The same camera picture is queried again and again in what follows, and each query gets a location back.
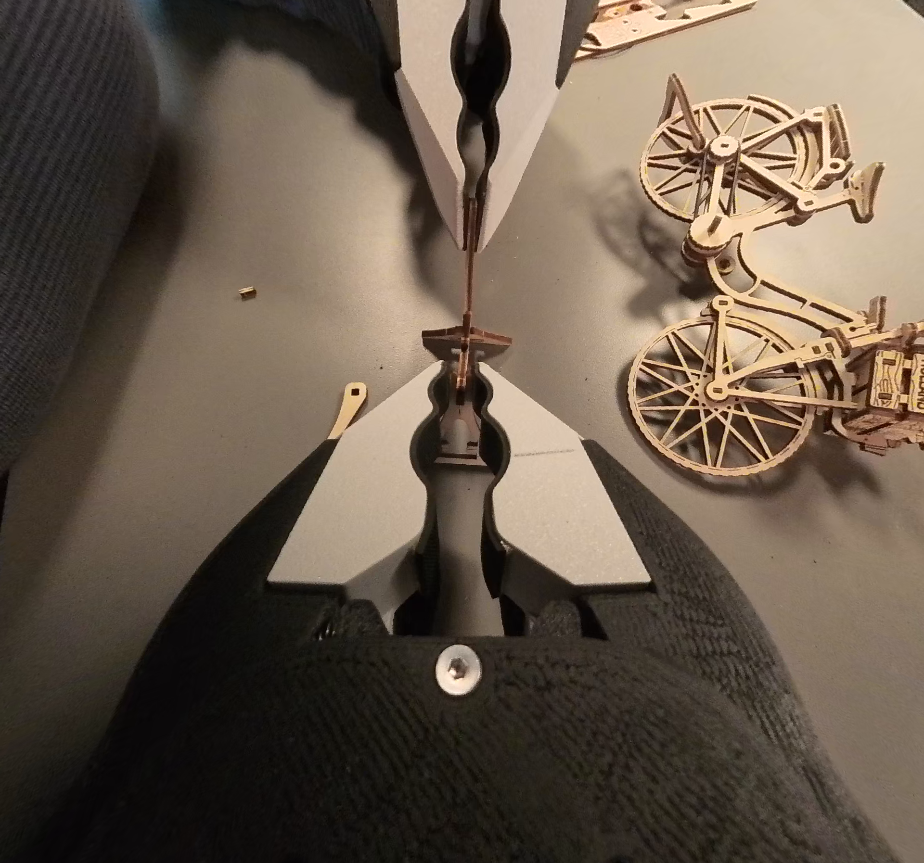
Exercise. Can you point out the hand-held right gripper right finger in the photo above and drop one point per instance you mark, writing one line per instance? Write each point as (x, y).
(570, 516)

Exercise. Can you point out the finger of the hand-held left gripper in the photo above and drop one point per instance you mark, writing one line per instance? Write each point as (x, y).
(422, 33)
(538, 33)

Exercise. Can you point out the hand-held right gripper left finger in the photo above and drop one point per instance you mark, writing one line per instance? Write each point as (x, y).
(339, 516)

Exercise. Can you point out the wooden bicycle model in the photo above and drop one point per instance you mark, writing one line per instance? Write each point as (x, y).
(714, 224)

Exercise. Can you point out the person's upper body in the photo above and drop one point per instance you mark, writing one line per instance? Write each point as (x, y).
(65, 156)

